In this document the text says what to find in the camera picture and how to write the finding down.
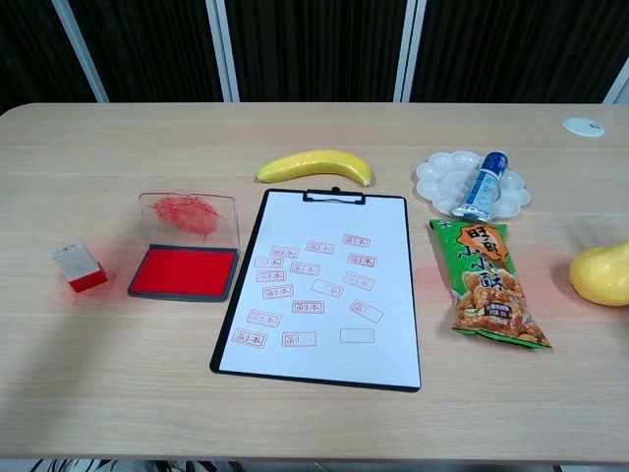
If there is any red white stamp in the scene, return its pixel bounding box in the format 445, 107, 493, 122
51, 240, 109, 294

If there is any black clipboard with paper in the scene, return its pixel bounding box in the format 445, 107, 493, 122
214, 191, 420, 388

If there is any white cable grommet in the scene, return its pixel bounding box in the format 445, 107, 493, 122
562, 116, 606, 138

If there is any red ink pad case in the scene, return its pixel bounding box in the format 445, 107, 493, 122
127, 191, 241, 302

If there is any blue white tube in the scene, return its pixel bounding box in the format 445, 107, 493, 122
451, 149, 510, 220

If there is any aluminium frame post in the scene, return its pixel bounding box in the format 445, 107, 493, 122
204, 0, 242, 103
601, 63, 629, 105
51, 0, 110, 103
392, 0, 427, 103

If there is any yellow banana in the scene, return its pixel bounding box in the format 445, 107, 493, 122
255, 148, 374, 188

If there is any white flower palette dish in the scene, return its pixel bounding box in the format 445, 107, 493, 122
415, 150, 533, 219

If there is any yellow pear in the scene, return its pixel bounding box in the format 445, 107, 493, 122
569, 242, 629, 307

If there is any green snack bag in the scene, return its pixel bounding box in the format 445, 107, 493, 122
428, 218, 552, 350

